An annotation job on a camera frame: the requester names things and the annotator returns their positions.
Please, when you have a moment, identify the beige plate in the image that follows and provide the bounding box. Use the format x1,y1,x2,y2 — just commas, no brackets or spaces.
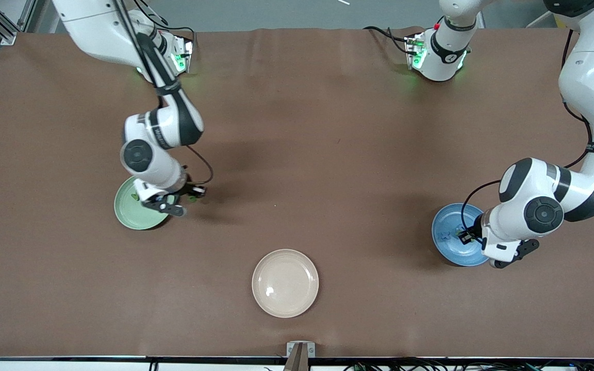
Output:
252,249,320,318

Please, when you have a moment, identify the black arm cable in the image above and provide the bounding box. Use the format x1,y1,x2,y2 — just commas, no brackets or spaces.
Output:
461,28,594,232
111,0,214,185

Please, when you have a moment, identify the green plate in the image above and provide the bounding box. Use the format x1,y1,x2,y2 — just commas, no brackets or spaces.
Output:
114,175,176,230

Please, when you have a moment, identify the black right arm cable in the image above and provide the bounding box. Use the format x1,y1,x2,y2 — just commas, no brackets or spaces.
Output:
111,0,214,185

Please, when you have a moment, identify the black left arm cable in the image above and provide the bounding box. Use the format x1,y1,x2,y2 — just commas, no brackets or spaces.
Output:
461,28,594,232

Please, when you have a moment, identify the black base cable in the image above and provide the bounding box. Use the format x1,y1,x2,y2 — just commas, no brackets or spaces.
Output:
363,26,412,55
142,10,195,42

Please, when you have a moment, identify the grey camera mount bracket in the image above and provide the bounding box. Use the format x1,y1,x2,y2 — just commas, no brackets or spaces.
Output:
284,341,316,371

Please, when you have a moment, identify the blue plate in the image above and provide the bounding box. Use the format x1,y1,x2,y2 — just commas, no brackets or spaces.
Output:
432,203,489,267

